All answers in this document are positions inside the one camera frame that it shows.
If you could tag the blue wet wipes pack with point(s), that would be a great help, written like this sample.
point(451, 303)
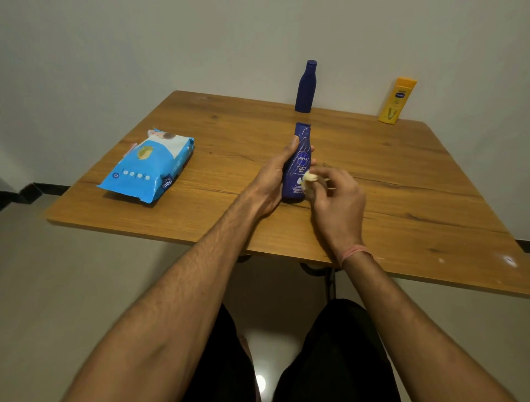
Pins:
point(147, 165)

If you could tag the dark blue striped bottle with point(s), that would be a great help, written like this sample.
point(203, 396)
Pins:
point(305, 89)

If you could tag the pink thread wristband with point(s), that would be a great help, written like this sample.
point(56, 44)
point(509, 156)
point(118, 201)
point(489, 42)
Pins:
point(352, 252)

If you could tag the person's right hand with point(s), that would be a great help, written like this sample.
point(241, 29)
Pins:
point(339, 207)

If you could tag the yellow bottle orange cap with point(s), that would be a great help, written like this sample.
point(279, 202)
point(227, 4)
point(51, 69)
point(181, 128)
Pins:
point(397, 101)

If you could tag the white wet wipe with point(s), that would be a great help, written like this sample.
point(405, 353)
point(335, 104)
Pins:
point(308, 180)

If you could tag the black door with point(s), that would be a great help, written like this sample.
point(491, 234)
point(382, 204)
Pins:
point(4, 201)

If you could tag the person's left forearm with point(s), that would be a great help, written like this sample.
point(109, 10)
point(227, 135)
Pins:
point(157, 323)

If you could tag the wooden table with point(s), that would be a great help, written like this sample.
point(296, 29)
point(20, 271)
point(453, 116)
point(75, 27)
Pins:
point(414, 186)

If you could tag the dark blue bottle white print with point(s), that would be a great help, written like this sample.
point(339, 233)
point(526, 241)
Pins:
point(300, 153)

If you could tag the person's left hand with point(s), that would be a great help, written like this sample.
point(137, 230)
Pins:
point(269, 182)

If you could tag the person's right forearm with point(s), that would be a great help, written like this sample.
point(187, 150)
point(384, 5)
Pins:
point(414, 339)

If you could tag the black baseboard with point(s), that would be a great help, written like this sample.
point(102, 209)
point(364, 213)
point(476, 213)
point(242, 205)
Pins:
point(45, 190)

